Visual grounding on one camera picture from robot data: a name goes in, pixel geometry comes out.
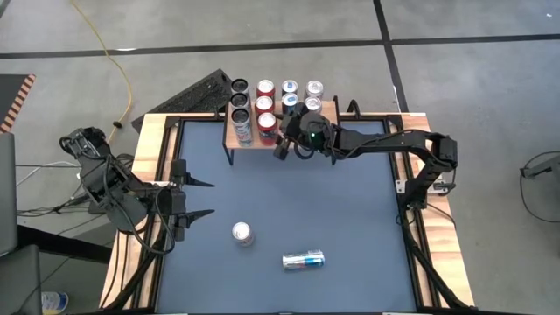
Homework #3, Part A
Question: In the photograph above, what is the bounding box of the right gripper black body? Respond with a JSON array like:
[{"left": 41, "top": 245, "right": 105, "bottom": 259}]
[{"left": 279, "top": 108, "right": 341, "bottom": 159}]

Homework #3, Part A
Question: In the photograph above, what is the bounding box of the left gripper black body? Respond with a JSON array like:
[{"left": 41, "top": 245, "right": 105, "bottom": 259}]
[{"left": 157, "top": 158, "right": 190, "bottom": 242}]

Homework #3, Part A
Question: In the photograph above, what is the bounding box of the red Fanta strawberry can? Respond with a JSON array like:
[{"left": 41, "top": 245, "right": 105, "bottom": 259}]
[
  {"left": 255, "top": 94, "right": 276, "bottom": 115},
  {"left": 256, "top": 111, "right": 279, "bottom": 147},
  {"left": 255, "top": 79, "right": 277, "bottom": 98}
]

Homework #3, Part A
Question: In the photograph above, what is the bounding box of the black keyboard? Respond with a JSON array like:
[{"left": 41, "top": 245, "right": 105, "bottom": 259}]
[{"left": 130, "top": 68, "right": 234, "bottom": 132}]

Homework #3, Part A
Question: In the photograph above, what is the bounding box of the white and blue container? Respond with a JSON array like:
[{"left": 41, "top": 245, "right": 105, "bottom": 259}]
[{"left": 41, "top": 290, "right": 70, "bottom": 315}]

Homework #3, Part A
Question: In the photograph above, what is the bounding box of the black mat with striped edge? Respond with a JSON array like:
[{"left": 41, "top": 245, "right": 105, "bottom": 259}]
[{"left": 0, "top": 73, "right": 37, "bottom": 135}]

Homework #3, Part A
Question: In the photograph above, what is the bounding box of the grey stand foot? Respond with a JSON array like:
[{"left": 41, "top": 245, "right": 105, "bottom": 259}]
[{"left": 520, "top": 153, "right": 560, "bottom": 179}]

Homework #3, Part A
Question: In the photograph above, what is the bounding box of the wooden shelf with black frame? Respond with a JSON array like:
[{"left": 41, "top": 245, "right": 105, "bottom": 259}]
[{"left": 221, "top": 94, "right": 343, "bottom": 166}]

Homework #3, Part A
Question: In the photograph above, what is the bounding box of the black curved bracket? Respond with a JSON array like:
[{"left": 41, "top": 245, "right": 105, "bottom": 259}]
[{"left": 346, "top": 99, "right": 365, "bottom": 120}]

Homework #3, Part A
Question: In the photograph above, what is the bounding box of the yellow cable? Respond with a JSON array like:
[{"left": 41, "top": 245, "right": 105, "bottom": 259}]
[{"left": 69, "top": 0, "right": 135, "bottom": 141}]

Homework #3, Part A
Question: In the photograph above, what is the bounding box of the black metal table frame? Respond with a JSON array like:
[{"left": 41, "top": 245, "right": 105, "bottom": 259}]
[{"left": 101, "top": 112, "right": 476, "bottom": 315}]

